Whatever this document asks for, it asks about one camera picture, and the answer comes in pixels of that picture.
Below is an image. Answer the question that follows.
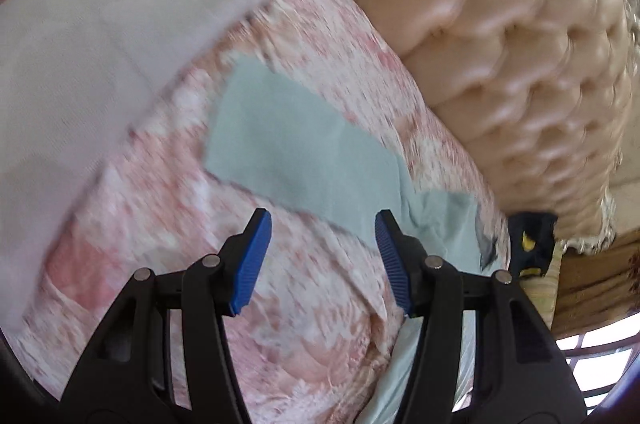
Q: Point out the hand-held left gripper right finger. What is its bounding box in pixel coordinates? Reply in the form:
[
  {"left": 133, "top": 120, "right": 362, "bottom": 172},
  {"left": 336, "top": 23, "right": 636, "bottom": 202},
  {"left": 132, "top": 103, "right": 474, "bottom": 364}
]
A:
[{"left": 375, "top": 210, "right": 586, "bottom": 424}]

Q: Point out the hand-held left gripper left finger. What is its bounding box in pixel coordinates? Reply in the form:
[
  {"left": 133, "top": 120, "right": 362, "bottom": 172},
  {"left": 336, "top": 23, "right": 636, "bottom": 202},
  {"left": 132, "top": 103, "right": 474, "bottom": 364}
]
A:
[{"left": 59, "top": 209, "right": 273, "bottom": 424}]

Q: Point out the light blue sweater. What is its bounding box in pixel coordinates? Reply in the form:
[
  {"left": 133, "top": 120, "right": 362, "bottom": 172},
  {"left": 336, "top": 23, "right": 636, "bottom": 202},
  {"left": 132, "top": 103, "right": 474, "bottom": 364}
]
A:
[{"left": 202, "top": 54, "right": 501, "bottom": 424}]

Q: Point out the pink floral blanket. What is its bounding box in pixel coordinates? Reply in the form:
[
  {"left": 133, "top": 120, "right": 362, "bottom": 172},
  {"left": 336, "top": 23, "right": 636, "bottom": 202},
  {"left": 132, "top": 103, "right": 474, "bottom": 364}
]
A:
[{"left": 10, "top": 0, "right": 511, "bottom": 424}]

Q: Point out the black garment with yellow print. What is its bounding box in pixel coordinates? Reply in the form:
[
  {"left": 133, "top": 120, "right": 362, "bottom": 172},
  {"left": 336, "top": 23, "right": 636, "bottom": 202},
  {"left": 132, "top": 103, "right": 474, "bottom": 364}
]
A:
[{"left": 507, "top": 211, "right": 558, "bottom": 279}]

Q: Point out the striped green pillow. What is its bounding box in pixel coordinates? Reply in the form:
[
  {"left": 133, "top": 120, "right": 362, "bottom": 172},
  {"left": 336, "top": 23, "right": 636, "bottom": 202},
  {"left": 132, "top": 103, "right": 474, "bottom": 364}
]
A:
[{"left": 517, "top": 239, "right": 566, "bottom": 330}]

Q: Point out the brown patterned curtain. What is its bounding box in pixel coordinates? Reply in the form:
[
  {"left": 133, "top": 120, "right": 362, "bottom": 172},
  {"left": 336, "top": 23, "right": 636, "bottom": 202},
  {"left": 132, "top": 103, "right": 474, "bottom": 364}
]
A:
[{"left": 550, "top": 231, "right": 640, "bottom": 335}]

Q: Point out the beige tufted leather sofa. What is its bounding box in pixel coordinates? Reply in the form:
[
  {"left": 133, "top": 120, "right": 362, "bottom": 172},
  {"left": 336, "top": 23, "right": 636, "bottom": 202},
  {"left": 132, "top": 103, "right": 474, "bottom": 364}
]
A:
[{"left": 10, "top": 0, "right": 633, "bottom": 255}]

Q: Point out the light grey garment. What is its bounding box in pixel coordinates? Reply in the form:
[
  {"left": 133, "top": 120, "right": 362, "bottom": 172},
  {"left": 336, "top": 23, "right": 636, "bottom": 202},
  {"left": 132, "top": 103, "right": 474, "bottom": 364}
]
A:
[{"left": 0, "top": 0, "right": 296, "bottom": 335}]

